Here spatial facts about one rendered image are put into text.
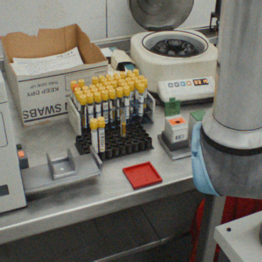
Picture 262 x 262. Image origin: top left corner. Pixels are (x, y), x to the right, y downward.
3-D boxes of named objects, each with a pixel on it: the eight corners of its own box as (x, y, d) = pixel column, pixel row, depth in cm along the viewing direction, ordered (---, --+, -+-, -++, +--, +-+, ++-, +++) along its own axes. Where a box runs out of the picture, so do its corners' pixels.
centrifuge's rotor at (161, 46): (157, 76, 123) (157, 54, 119) (142, 54, 136) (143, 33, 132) (206, 72, 126) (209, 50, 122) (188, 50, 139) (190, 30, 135)
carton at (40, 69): (22, 128, 111) (14, 76, 102) (4, 79, 133) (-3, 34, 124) (111, 109, 119) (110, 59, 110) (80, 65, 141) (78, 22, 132)
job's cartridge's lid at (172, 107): (165, 99, 100) (164, 98, 100) (165, 117, 102) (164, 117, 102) (180, 96, 101) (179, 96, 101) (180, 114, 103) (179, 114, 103)
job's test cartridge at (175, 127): (171, 150, 102) (173, 127, 98) (163, 138, 106) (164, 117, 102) (186, 146, 103) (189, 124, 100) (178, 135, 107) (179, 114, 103)
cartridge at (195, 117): (196, 144, 106) (199, 121, 102) (186, 134, 110) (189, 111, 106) (209, 141, 107) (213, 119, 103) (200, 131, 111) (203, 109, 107)
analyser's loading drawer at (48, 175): (8, 201, 86) (4, 182, 83) (3, 181, 91) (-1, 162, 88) (102, 177, 93) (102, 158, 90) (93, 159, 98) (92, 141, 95)
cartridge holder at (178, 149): (172, 160, 101) (173, 148, 99) (157, 138, 108) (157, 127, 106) (192, 155, 102) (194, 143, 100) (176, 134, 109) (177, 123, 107)
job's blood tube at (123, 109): (121, 144, 105) (121, 109, 99) (120, 141, 106) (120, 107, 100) (127, 143, 105) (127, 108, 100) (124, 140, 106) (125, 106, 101)
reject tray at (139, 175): (134, 189, 93) (134, 186, 92) (122, 170, 98) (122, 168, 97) (162, 181, 95) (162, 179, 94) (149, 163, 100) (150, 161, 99)
